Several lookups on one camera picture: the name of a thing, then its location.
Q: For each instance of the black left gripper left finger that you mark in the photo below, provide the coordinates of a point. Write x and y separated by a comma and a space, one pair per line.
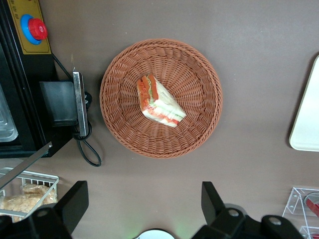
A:
72, 201

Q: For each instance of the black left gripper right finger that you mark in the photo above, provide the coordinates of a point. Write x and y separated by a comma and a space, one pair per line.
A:
211, 201

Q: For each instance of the triangle sandwich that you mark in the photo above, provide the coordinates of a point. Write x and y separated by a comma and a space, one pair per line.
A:
162, 102

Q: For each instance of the round brown wicker basket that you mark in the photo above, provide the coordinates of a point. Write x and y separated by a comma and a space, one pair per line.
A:
189, 74

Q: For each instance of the cream plastic tray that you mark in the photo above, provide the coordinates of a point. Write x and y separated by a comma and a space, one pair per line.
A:
307, 114

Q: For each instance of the clear bagged rice snack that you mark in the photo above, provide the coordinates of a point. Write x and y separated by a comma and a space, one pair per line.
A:
35, 190
17, 203

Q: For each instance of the metal machine lid bar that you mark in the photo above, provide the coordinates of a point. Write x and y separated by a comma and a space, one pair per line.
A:
25, 163

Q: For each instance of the clear acrylic bottle rack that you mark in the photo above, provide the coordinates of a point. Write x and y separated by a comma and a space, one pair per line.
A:
295, 201

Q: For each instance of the red cola bottle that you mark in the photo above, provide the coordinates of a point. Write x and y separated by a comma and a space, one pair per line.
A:
312, 203

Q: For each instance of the clear plastic container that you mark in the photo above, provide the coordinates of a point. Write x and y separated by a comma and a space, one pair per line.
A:
6, 124

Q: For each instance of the black sealing machine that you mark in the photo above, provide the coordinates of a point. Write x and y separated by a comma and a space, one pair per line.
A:
15, 99

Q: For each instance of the yellow control panel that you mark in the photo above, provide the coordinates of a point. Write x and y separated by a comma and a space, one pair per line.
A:
32, 49

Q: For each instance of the red emergency stop button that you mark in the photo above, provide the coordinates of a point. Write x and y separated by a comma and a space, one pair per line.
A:
37, 29

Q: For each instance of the grey metal side bracket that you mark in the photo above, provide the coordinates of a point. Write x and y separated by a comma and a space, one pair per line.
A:
79, 104

